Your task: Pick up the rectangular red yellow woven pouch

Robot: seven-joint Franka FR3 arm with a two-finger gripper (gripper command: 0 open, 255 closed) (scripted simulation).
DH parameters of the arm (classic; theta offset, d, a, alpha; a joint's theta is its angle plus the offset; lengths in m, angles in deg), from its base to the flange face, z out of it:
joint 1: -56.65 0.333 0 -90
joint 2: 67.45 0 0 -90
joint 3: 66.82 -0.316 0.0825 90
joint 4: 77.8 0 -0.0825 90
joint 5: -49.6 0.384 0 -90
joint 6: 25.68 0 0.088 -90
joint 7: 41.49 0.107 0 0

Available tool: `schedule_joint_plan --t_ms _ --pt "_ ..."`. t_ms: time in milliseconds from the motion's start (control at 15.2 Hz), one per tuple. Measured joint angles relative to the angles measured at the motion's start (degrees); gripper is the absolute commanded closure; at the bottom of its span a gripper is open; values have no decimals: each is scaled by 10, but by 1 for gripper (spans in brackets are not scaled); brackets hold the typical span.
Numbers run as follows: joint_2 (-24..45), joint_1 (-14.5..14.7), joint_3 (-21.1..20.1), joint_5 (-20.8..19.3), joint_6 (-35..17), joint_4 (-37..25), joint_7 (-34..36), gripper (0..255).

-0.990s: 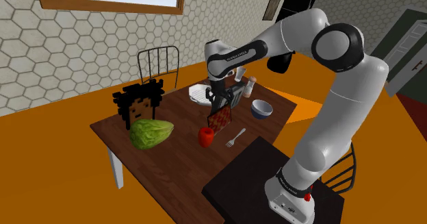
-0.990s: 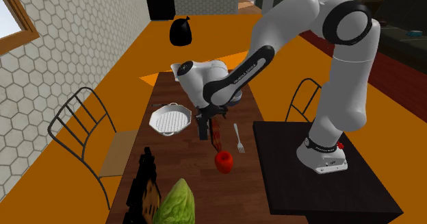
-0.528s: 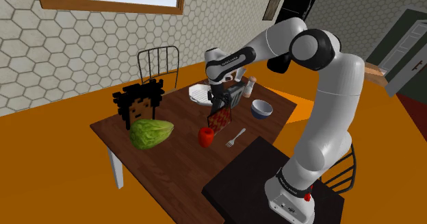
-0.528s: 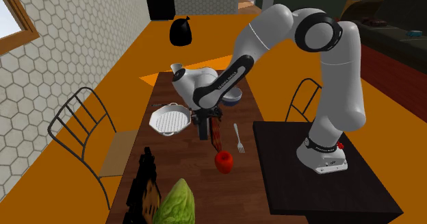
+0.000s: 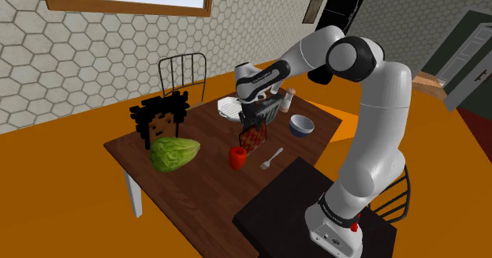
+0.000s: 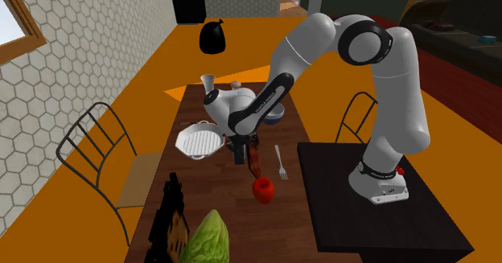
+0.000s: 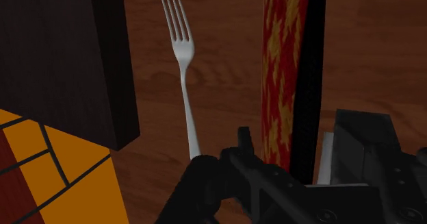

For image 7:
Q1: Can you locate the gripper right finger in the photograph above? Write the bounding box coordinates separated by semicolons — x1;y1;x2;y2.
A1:
330;109;427;224

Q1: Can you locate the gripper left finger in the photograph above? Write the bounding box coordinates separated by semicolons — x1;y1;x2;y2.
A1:
155;126;306;224

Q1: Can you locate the red yellow patterned upright box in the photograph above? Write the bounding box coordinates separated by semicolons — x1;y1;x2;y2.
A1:
261;0;328;186

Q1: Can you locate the silver fork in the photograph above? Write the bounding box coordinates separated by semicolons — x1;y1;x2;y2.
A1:
161;0;202;161

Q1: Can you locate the dark brown robot stand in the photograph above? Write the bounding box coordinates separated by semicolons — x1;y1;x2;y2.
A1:
0;0;141;151

